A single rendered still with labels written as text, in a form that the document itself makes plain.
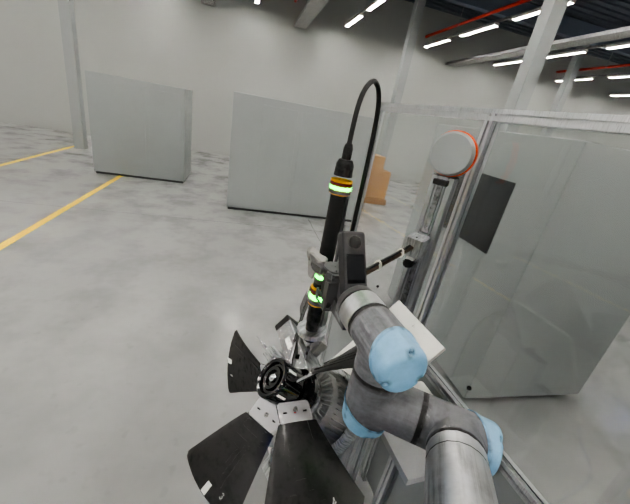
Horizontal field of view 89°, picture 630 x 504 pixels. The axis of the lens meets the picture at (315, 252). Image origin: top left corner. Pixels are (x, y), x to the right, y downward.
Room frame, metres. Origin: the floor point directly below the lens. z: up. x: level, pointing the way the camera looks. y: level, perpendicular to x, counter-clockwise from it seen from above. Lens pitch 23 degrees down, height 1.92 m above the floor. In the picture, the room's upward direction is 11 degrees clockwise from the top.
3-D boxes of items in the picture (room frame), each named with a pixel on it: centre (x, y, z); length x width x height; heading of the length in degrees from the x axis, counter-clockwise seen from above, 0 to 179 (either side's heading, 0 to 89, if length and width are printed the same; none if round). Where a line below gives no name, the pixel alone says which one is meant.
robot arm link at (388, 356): (0.39, -0.13, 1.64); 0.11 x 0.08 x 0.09; 21
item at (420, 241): (1.16, -0.37, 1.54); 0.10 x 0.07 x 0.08; 146
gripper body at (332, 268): (0.53, -0.07, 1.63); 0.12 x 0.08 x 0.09; 21
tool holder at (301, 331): (0.64, -0.03, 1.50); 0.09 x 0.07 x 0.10; 146
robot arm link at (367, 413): (0.38, -0.14, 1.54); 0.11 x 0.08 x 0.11; 71
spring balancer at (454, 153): (1.24, -0.42, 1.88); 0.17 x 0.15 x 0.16; 21
